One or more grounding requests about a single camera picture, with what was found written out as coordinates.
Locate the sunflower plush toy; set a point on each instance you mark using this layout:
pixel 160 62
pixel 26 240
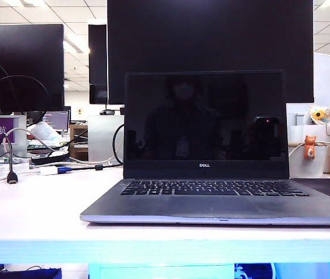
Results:
pixel 317 114

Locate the light cyan box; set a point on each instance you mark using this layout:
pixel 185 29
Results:
pixel 159 271

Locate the black flat power strip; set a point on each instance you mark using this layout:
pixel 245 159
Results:
pixel 49 158

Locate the orange cat figurine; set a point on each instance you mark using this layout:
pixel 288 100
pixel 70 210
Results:
pixel 309 146

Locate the blue VGA connector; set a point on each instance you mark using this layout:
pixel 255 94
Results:
pixel 64 169

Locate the narrow black monitor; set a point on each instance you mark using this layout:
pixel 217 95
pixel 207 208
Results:
pixel 97 52

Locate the dark blue bag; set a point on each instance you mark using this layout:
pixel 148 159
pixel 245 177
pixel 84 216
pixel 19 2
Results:
pixel 33 273

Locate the wooden cabinet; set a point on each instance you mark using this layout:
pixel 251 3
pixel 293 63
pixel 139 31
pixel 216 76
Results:
pixel 78 145

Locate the large black AOC monitor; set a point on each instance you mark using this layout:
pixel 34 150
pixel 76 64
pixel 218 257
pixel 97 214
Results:
pixel 211 35

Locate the white round pot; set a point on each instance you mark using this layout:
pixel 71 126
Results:
pixel 323 162

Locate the gray Dell laptop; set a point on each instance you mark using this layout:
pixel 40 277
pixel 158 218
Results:
pixel 211 203

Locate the white partition board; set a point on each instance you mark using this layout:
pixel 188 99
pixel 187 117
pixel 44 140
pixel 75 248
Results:
pixel 327 75

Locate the small lit code screen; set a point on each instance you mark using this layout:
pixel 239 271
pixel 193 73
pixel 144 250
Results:
pixel 57 119

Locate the white storage box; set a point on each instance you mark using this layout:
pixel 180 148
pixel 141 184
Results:
pixel 297 133

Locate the white adapter block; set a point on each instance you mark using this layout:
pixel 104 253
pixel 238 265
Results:
pixel 48 171

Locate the blue printed item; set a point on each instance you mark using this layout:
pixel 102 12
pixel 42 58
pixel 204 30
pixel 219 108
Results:
pixel 253 271

